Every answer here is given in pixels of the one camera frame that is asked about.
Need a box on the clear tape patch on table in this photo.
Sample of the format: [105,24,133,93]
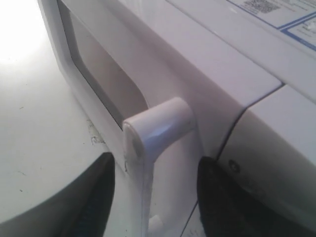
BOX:
[86,119,108,150]

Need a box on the left blue warning sticker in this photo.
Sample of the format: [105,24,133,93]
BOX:
[229,0,316,29]

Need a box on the right blue info sticker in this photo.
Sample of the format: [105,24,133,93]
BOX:
[281,13,316,51]

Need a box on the white microwave door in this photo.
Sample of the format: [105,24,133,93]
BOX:
[37,0,282,237]

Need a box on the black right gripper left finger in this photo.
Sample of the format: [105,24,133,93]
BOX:
[0,152,115,237]

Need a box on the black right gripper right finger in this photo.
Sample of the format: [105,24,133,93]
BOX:
[197,157,315,237]

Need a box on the white microwave oven body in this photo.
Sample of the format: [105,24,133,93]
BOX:
[138,0,316,237]

